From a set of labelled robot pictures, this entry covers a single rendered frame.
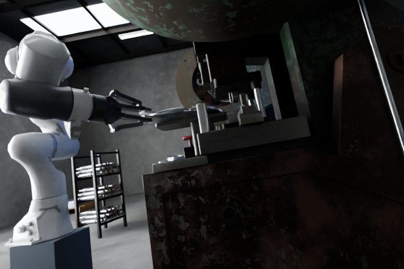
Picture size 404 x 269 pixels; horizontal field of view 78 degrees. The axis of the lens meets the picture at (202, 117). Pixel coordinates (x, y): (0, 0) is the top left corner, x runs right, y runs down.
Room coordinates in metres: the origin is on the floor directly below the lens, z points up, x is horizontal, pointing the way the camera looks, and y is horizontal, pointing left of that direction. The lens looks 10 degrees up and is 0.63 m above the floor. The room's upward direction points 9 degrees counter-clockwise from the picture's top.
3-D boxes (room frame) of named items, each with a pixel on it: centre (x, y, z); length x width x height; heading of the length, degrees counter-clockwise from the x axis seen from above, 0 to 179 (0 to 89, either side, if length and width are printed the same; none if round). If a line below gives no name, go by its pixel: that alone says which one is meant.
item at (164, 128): (0.90, 0.04, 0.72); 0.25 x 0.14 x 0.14; 87
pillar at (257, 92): (0.80, -0.20, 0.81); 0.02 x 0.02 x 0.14
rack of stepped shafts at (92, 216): (3.06, 1.37, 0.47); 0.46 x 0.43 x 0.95; 67
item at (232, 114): (0.89, -0.13, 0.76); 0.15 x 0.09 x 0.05; 177
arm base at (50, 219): (0.97, 0.66, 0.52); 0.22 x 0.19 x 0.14; 79
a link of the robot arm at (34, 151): (0.93, 0.63, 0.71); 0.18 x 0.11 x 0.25; 157
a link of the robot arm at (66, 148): (0.99, 0.60, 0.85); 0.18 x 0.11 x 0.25; 157
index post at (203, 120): (0.72, 0.00, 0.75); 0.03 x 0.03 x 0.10; 87
